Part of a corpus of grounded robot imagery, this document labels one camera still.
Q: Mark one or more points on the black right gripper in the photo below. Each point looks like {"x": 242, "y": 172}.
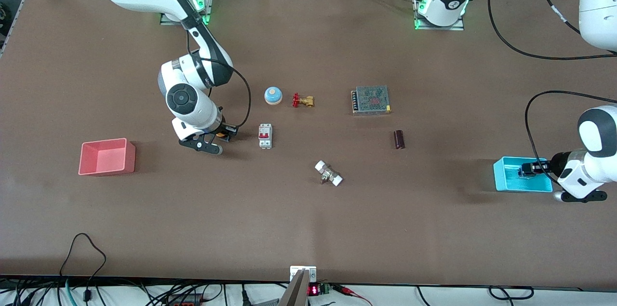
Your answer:
{"x": 225, "y": 128}

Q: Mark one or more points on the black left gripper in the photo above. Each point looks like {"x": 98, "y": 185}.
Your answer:
{"x": 543, "y": 167}

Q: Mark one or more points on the yellow push button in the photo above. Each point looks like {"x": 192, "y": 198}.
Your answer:
{"x": 221, "y": 134}

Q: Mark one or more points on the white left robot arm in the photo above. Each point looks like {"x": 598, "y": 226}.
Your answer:
{"x": 597, "y": 7}

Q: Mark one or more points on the cyan plastic box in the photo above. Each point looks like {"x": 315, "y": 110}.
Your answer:
{"x": 506, "y": 181}

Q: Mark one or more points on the white circuit breaker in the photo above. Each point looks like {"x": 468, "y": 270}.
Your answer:
{"x": 265, "y": 136}

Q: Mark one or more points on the blue round buzzer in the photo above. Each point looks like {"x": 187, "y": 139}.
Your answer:
{"x": 273, "y": 96}

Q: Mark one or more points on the metal fitting white ends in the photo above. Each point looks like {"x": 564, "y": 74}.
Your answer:
{"x": 328, "y": 174}

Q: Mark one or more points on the pink plastic box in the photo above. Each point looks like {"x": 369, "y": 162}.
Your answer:
{"x": 106, "y": 159}

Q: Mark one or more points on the dark brown cylinder capacitor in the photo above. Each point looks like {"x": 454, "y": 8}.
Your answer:
{"x": 399, "y": 139}

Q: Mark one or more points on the metal mesh power supply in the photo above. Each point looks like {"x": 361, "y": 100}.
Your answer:
{"x": 371, "y": 99}

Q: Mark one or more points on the orange connector block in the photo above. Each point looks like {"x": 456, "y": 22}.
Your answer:
{"x": 185, "y": 301}

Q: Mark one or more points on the grey metal beam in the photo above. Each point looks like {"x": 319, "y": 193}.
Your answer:
{"x": 295, "y": 294}

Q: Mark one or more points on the red digit display module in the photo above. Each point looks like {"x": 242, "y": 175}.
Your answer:
{"x": 314, "y": 290}

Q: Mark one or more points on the red clip lead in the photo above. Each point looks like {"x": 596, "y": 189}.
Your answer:
{"x": 349, "y": 290}

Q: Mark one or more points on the silver mounting bracket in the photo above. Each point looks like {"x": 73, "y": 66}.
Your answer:
{"x": 295, "y": 272}

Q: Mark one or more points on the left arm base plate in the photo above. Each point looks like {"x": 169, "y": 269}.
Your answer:
{"x": 441, "y": 28}

